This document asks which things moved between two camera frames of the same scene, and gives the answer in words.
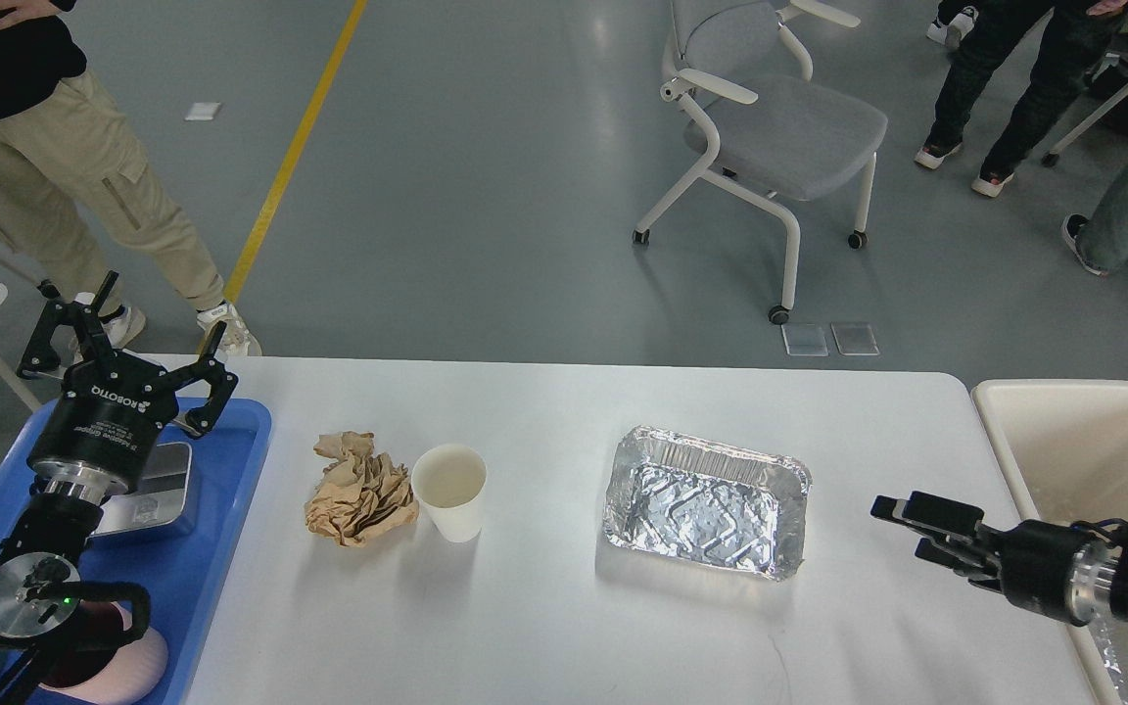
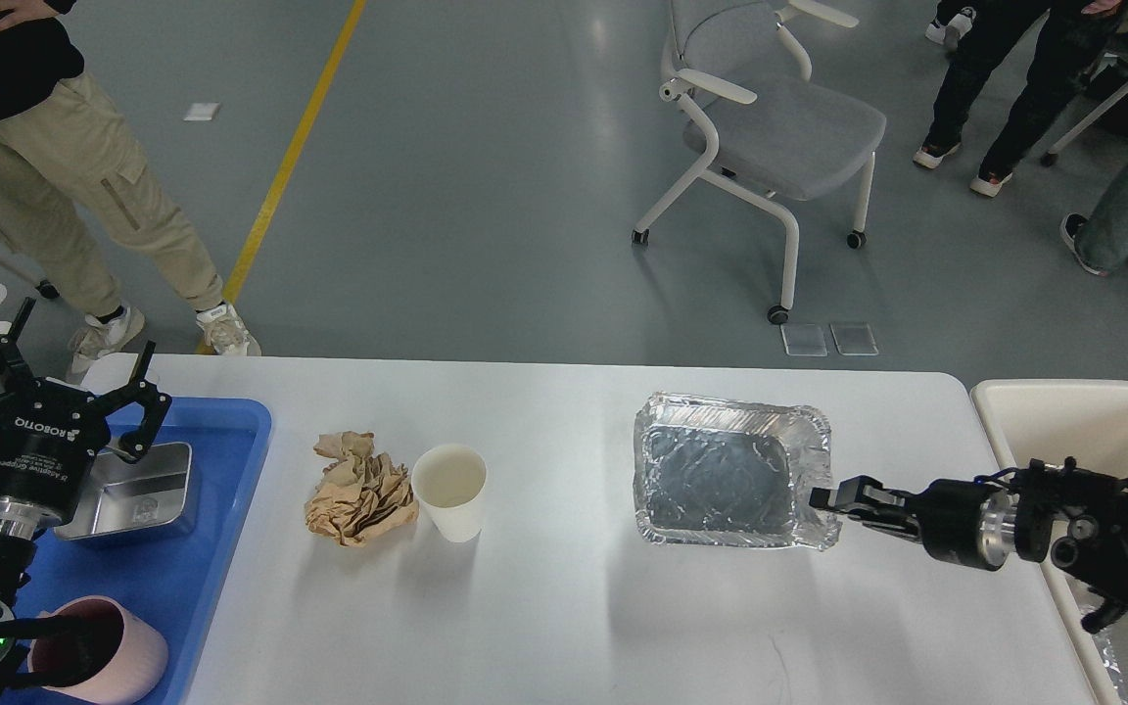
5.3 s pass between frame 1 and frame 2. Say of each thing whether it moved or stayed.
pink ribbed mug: stayed
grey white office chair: stayed
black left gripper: moved
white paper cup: stayed
